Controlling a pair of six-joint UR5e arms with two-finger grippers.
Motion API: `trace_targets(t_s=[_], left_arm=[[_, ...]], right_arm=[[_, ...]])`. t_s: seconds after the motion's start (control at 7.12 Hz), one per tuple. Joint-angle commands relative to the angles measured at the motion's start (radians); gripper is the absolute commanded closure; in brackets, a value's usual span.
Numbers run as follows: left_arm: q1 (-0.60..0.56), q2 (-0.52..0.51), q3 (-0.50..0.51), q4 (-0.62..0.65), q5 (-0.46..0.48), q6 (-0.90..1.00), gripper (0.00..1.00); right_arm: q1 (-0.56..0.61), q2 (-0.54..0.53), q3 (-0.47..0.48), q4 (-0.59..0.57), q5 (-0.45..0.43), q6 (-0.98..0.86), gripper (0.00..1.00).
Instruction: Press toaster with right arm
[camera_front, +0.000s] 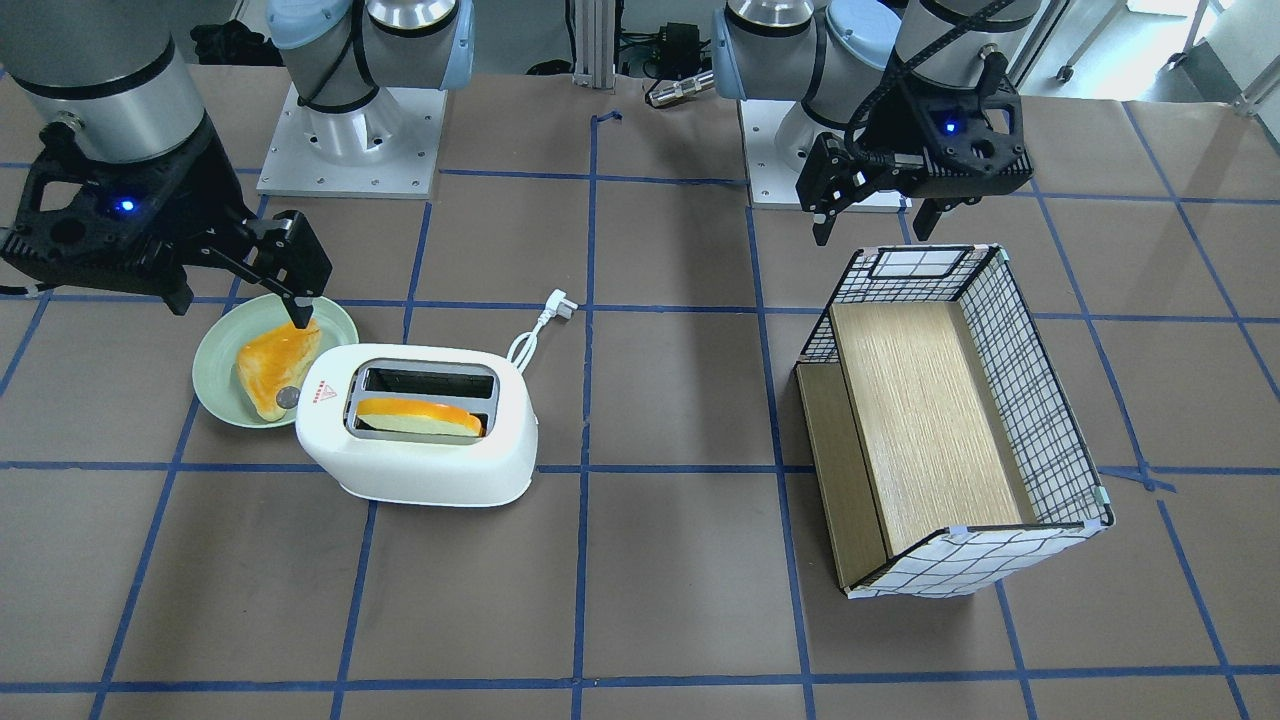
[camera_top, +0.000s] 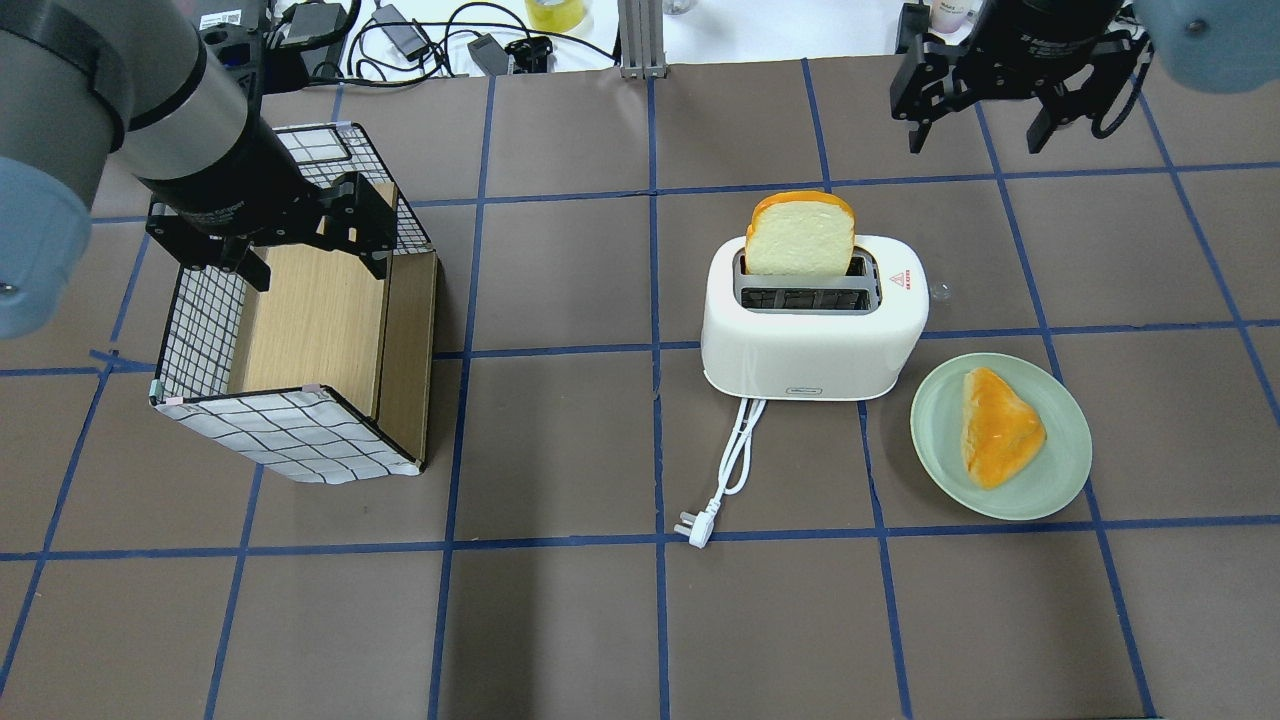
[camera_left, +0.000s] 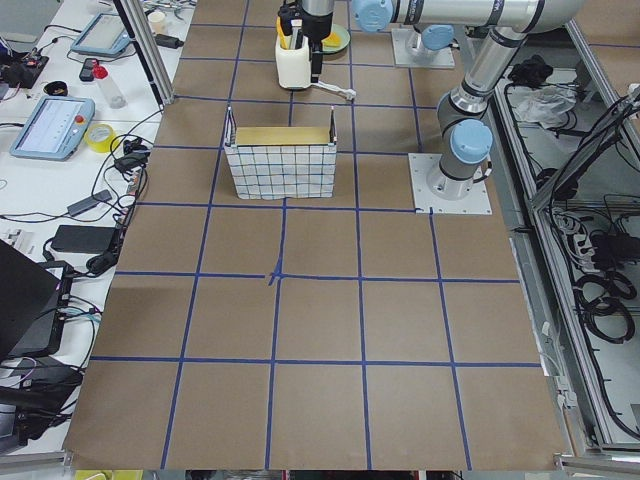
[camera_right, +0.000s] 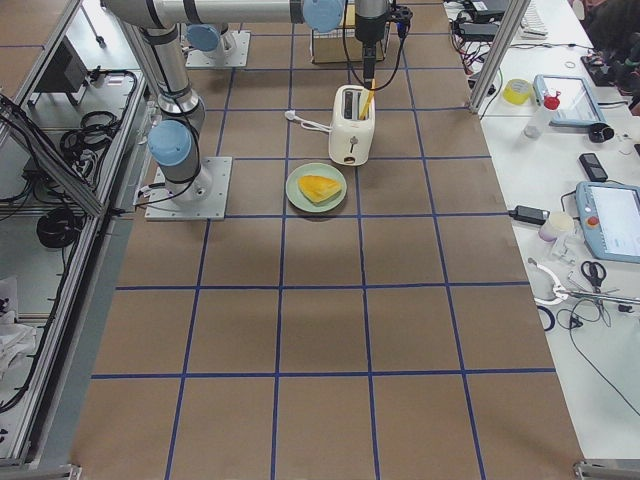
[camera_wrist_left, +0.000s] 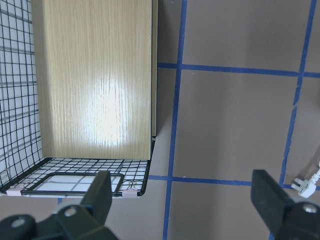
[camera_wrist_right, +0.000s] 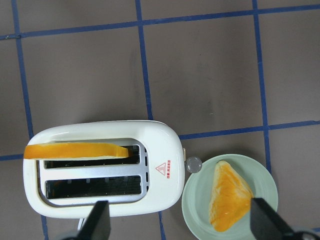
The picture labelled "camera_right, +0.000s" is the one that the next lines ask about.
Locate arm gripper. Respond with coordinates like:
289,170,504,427
354,0,389,90

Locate toast slice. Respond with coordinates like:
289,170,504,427
358,79,376,120
297,175,342,204

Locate white two-slot toaster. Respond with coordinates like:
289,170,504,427
328,85,376,166

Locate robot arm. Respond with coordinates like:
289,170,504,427
105,1,347,208
186,23,236,58

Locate toast slice on plate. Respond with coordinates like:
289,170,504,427
297,175,342,204

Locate yellow tape roll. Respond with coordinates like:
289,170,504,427
502,78,532,105

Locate green plate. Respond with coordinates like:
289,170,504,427
285,162,347,213

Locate clear bottle red cap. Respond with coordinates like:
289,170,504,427
523,92,560,139

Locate upper teach pendant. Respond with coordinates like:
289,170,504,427
533,74,605,127

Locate teach pendant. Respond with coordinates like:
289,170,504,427
533,74,605,127
575,182,639,264

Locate black power adapter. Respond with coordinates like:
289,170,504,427
508,205,550,225

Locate black remote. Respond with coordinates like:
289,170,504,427
578,153,608,183

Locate lower teach pendant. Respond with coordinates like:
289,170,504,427
575,182,639,264

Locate black scissors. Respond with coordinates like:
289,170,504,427
580,260,607,293

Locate wire mesh storage basket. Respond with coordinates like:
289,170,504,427
309,4,362,64

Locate white power plug cable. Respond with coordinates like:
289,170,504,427
283,109,333,134

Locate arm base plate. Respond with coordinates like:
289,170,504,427
145,157,232,221
186,30,251,70

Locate aluminium frame post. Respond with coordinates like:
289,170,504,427
468,0,530,113

